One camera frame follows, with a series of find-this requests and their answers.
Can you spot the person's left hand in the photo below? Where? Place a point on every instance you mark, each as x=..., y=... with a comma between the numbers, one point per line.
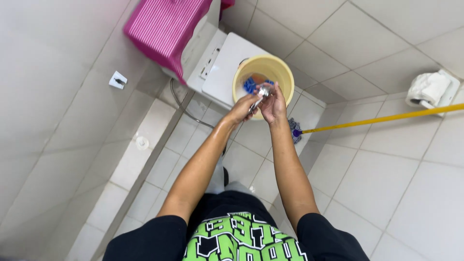
x=241, y=108

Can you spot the person's right hand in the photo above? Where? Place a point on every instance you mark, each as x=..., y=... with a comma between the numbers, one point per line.
x=272, y=107

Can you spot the person's left fingers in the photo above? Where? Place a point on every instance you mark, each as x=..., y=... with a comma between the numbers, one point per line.
x=255, y=102

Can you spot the chrome bidet sprayer head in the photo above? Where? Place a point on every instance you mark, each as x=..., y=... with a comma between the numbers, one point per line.
x=261, y=95

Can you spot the blue scrubbing brush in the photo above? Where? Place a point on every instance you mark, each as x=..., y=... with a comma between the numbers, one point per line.
x=249, y=85

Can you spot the yellow plastic bucket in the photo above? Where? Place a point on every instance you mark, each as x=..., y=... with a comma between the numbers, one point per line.
x=268, y=72

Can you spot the grey trousers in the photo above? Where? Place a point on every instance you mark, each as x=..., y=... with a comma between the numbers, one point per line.
x=217, y=179

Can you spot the pink ribbed plastic basket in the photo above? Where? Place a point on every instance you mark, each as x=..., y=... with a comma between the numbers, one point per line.
x=166, y=31

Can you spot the white round floor drain cap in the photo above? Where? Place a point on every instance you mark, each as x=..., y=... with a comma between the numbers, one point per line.
x=142, y=142

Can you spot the black and green printed shirt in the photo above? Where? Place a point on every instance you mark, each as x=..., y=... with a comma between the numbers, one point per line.
x=239, y=235

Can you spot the white toilet paper roll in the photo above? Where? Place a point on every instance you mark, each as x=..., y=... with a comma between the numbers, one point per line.
x=427, y=88

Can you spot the white toilet paper holder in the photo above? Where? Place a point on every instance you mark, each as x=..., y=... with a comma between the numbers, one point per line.
x=444, y=95

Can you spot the white wall sprayer holder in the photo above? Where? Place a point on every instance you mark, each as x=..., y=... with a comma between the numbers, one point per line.
x=118, y=80

